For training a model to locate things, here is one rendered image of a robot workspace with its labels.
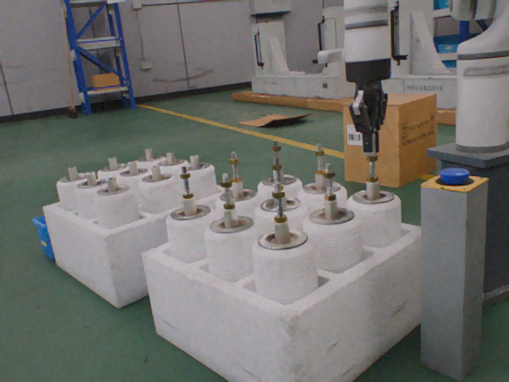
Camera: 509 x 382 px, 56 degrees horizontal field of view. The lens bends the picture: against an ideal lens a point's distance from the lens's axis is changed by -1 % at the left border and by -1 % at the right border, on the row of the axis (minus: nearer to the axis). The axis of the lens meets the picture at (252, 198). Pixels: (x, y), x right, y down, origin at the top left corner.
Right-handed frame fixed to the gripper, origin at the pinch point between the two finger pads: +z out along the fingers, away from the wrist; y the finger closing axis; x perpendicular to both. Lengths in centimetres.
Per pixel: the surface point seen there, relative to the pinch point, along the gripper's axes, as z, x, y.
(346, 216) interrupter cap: 9.7, 0.5, -11.2
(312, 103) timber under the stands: 30, 158, 291
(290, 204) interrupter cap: 9.9, 12.8, -7.6
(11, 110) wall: 20, 573, 265
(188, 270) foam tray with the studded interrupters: 17.1, 23.9, -25.1
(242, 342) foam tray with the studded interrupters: 25.0, 10.5, -29.6
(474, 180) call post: 3.7, -18.1, -7.3
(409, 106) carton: 7, 20, 93
